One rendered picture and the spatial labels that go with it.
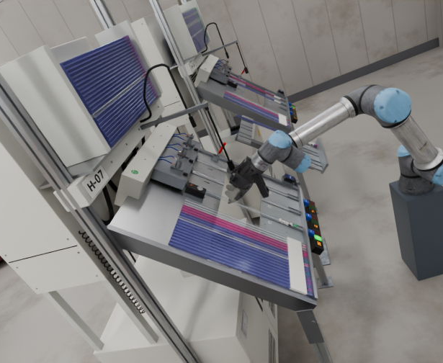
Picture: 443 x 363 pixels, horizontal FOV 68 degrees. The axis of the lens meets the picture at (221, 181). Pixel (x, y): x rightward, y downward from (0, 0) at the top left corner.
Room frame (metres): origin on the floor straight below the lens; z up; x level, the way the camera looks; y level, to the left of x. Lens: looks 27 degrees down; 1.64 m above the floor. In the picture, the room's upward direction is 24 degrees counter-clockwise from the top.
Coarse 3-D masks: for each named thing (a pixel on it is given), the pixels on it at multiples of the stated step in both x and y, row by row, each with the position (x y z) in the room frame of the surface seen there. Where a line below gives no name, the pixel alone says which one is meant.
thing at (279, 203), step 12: (264, 180) 1.40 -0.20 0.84; (276, 192) 1.32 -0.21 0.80; (288, 192) 1.34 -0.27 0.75; (264, 204) 1.21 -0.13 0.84; (276, 204) 1.23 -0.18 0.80; (288, 204) 1.25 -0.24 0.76; (276, 216) 1.14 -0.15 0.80; (288, 216) 1.16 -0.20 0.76; (276, 228) 1.07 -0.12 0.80; (288, 228) 1.08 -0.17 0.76; (300, 228) 1.10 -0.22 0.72; (300, 240) 1.03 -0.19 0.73
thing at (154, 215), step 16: (208, 160) 1.45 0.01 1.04; (192, 176) 1.29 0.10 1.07; (208, 176) 1.31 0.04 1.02; (224, 176) 1.34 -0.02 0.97; (144, 192) 1.12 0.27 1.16; (160, 192) 1.14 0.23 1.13; (176, 192) 1.16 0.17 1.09; (128, 208) 1.02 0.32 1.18; (144, 208) 1.03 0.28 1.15; (160, 208) 1.05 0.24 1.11; (176, 208) 1.07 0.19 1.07; (112, 224) 0.93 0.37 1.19; (128, 224) 0.95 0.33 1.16; (144, 224) 0.96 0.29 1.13; (160, 224) 0.97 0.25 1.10; (160, 240) 0.90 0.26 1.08
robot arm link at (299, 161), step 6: (294, 150) 1.07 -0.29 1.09; (288, 156) 1.05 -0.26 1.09; (294, 156) 1.06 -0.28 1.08; (300, 156) 1.06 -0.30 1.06; (306, 156) 1.07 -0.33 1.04; (282, 162) 1.07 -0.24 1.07; (288, 162) 1.06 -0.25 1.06; (294, 162) 1.06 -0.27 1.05; (300, 162) 1.06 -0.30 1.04; (306, 162) 1.06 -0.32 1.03; (294, 168) 1.07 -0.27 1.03; (300, 168) 1.06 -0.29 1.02; (306, 168) 1.06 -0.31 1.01
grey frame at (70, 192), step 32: (96, 0) 1.56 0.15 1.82; (0, 96) 0.86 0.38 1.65; (32, 128) 0.88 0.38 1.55; (32, 160) 0.87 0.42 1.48; (64, 192) 0.86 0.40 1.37; (96, 224) 0.87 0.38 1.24; (128, 288) 0.87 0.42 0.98; (160, 320) 0.86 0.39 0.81; (192, 352) 0.89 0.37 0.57; (320, 352) 0.71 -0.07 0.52
